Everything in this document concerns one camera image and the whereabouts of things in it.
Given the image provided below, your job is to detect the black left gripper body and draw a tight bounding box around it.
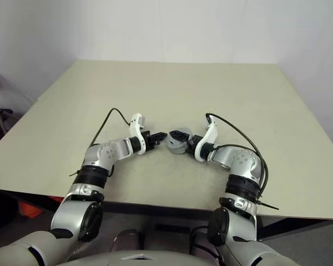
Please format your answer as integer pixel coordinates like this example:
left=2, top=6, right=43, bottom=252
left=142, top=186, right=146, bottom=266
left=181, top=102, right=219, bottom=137
left=142, top=130, right=157, bottom=152

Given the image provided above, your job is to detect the orange object under table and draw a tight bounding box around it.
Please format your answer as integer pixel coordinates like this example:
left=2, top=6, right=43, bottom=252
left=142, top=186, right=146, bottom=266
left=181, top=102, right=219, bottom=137
left=16, top=195, right=62, bottom=220

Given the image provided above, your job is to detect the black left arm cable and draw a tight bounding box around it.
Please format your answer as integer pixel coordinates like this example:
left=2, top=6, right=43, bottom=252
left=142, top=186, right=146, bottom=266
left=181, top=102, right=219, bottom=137
left=90, top=108, right=132, bottom=147

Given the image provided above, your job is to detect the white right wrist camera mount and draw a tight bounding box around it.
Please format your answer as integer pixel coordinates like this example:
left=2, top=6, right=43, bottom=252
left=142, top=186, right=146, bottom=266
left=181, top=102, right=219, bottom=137
left=194, top=114, right=220, bottom=162

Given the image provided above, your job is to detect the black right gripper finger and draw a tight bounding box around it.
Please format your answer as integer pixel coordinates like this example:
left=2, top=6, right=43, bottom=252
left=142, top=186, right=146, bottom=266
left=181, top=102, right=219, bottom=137
left=170, top=130, right=191, bottom=142

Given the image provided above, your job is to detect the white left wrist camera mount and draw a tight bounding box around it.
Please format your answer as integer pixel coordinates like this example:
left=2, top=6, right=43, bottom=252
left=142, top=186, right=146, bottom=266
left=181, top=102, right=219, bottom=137
left=128, top=112, right=148, bottom=155

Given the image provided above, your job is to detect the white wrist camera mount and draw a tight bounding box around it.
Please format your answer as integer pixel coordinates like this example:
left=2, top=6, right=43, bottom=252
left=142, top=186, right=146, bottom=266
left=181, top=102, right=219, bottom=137
left=194, top=114, right=220, bottom=162
left=128, top=112, right=148, bottom=155

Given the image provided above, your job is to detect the dark maroon rounded shape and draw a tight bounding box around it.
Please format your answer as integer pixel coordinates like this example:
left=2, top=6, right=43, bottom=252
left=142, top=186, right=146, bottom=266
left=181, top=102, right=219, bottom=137
left=113, top=229, right=141, bottom=253

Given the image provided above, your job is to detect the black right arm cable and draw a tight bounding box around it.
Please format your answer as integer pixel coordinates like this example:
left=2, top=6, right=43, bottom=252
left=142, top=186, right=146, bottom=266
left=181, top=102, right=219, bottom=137
left=205, top=112, right=269, bottom=206

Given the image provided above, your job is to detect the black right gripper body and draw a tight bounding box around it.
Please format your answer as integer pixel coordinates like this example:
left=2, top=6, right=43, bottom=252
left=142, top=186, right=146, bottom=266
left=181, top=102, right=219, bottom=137
left=188, top=134, right=202, bottom=155

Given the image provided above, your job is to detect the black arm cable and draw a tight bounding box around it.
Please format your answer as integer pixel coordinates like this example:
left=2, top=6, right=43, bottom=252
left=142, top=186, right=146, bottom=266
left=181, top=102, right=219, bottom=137
left=205, top=112, right=269, bottom=206
left=90, top=108, right=132, bottom=147

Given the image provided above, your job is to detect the grey robot torso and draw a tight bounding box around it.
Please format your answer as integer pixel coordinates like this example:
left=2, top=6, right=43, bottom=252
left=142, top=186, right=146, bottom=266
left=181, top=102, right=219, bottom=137
left=0, top=229, right=333, bottom=266

